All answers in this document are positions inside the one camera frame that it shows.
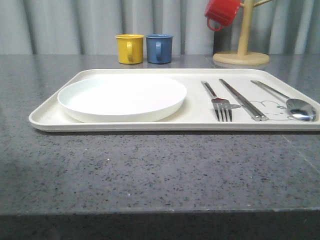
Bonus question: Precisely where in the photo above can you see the white round plate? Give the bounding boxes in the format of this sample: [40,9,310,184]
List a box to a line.
[57,74,187,123]

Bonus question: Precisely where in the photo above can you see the silver metal fork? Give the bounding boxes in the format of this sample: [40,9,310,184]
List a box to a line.
[201,81,232,122]

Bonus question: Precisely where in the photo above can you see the silver metal chopstick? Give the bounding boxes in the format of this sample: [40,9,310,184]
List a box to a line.
[221,78,268,122]
[218,78,263,122]

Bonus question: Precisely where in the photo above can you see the silver metal spoon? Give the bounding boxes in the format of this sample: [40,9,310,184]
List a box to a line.
[251,80,317,122]

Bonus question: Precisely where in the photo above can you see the cream rabbit serving tray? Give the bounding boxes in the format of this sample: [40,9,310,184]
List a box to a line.
[29,68,320,132]

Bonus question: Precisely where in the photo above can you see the blue mug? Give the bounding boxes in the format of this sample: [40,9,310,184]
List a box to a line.
[146,34,173,64]

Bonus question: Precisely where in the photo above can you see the yellow mug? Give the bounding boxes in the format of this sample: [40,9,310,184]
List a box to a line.
[115,34,144,65]

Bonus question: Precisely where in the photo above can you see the wooden mug tree stand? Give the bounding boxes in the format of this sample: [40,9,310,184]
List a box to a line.
[212,0,270,66]

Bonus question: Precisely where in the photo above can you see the red mug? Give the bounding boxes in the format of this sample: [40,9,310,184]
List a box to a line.
[204,0,241,31]

